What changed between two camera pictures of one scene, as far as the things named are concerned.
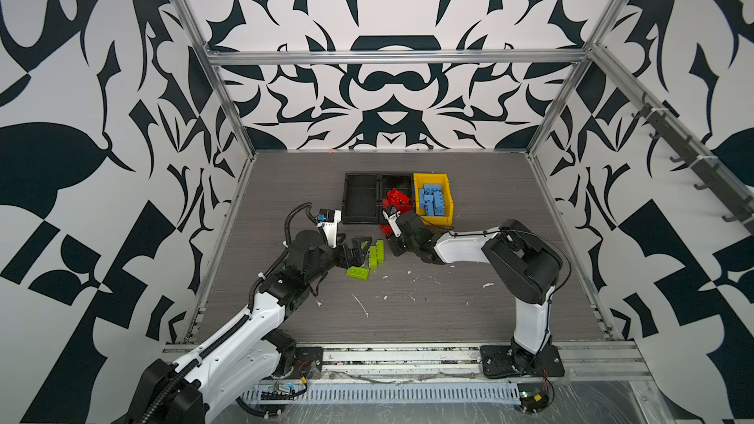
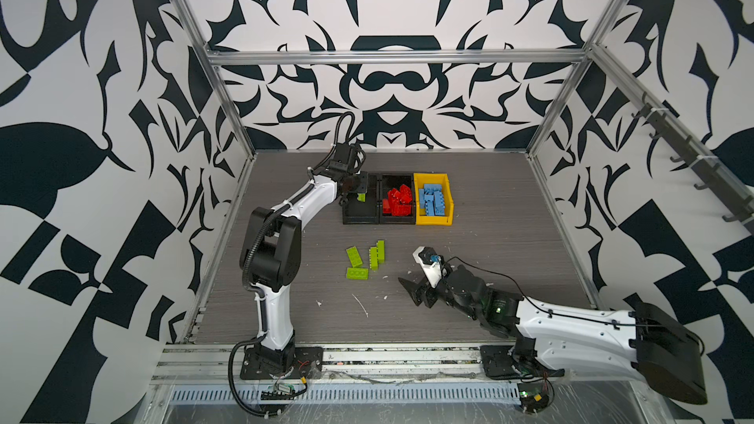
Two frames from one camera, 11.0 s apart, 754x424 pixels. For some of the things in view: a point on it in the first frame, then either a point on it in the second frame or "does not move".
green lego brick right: [376, 254] does not move
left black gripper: [353, 258] -> [363, 187]
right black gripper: [392, 242] -> [410, 287]
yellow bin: [434, 179] does not move
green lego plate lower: [358, 273] does not move
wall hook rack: [708, 174] does not move
